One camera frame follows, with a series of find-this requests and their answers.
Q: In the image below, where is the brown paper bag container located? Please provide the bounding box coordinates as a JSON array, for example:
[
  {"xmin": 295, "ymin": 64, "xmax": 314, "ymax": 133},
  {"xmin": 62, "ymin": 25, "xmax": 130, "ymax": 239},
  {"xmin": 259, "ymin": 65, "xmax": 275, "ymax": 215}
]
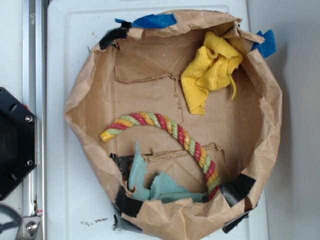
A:
[{"xmin": 65, "ymin": 10, "xmax": 283, "ymax": 240}]

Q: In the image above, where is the teal cloth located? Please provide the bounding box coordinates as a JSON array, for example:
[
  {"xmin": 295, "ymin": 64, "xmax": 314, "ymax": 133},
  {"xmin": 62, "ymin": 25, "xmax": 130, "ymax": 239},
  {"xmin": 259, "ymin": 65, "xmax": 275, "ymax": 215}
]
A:
[{"xmin": 127, "ymin": 142, "xmax": 208, "ymax": 204}]

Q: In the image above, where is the yellow towel cloth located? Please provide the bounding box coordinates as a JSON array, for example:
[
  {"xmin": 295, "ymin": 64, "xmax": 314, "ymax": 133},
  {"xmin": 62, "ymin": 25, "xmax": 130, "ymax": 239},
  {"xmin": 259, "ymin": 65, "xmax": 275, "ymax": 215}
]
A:
[{"xmin": 180, "ymin": 31, "xmax": 243, "ymax": 116}]

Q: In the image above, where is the black tape lower left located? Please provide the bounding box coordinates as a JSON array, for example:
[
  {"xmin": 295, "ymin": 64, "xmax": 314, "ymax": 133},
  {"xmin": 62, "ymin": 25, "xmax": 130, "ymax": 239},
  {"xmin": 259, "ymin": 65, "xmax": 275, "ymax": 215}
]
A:
[{"xmin": 115, "ymin": 186, "xmax": 144, "ymax": 218}]

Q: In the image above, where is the black tape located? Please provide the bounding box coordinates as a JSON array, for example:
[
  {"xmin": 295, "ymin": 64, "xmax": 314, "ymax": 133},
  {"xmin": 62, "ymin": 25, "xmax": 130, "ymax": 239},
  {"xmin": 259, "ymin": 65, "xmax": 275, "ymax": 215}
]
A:
[
  {"xmin": 220, "ymin": 173, "xmax": 256, "ymax": 207},
  {"xmin": 99, "ymin": 21, "xmax": 132, "ymax": 50},
  {"xmin": 115, "ymin": 186, "xmax": 144, "ymax": 218}
]

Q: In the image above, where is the black tape upper left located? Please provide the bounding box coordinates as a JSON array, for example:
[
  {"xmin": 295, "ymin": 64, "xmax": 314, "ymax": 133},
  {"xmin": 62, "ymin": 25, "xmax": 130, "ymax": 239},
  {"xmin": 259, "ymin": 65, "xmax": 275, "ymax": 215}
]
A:
[{"xmin": 99, "ymin": 21, "xmax": 132, "ymax": 50}]

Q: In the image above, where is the blue tape top piece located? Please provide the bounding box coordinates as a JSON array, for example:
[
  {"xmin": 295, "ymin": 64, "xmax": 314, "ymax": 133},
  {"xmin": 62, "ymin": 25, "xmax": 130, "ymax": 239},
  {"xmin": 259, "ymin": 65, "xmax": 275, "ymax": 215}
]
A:
[{"xmin": 129, "ymin": 13, "xmax": 177, "ymax": 29}]

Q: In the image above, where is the blue tape piece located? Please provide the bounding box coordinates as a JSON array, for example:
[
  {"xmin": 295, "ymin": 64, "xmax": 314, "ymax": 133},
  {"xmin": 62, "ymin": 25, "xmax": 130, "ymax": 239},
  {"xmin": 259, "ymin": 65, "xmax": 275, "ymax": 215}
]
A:
[
  {"xmin": 251, "ymin": 29, "xmax": 277, "ymax": 59},
  {"xmin": 129, "ymin": 13, "xmax": 177, "ymax": 29}
]

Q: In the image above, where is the black tape lower right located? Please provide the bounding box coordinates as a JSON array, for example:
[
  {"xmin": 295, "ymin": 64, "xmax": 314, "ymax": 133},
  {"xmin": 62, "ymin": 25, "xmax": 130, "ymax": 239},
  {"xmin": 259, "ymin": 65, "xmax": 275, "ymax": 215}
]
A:
[{"xmin": 220, "ymin": 173, "xmax": 256, "ymax": 207}]

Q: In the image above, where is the white plastic tray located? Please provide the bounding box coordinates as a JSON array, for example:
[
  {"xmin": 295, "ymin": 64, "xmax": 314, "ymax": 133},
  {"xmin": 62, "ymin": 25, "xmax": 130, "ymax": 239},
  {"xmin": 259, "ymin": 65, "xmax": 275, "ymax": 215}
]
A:
[{"xmin": 45, "ymin": 0, "xmax": 270, "ymax": 240}]

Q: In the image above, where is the blue tape right piece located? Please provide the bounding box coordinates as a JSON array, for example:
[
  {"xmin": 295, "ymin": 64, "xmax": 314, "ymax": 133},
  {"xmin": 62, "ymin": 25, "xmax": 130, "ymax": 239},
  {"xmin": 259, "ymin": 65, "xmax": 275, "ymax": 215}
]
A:
[{"xmin": 251, "ymin": 29, "xmax": 277, "ymax": 59}]

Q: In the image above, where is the multicolored twisted rope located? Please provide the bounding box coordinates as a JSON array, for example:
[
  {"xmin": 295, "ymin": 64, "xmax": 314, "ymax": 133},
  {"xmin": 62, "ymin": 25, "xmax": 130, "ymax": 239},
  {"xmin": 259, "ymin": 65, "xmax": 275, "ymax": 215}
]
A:
[{"xmin": 99, "ymin": 112, "xmax": 222, "ymax": 201}]

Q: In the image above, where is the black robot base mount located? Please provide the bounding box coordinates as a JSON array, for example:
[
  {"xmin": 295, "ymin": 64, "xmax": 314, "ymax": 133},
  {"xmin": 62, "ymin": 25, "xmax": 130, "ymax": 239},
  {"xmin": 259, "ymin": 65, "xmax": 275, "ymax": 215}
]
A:
[{"xmin": 0, "ymin": 87, "xmax": 36, "ymax": 201}]

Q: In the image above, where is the aluminium extrusion rail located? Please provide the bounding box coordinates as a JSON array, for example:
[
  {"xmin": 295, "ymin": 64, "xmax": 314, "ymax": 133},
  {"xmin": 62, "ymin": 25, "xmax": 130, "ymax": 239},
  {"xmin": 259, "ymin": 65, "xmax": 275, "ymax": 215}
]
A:
[{"xmin": 22, "ymin": 0, "xmax": 49, "ymax": 240}]

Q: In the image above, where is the metal corner bracket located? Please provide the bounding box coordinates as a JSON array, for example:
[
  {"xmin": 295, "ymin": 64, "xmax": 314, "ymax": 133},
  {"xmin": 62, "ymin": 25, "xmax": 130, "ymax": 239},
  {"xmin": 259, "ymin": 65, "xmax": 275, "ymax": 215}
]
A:
[{"xmin": 15, "ymin": 216, "xmax": 41, "ymax": 240}]

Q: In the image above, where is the black cable bottom left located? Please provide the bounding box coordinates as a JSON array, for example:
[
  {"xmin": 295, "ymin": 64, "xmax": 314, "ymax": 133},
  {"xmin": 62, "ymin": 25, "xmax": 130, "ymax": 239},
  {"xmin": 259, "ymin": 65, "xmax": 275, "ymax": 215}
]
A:
[{"xmin": 0, "ymin": 203, "xmax": 24, "ymax": 233}]

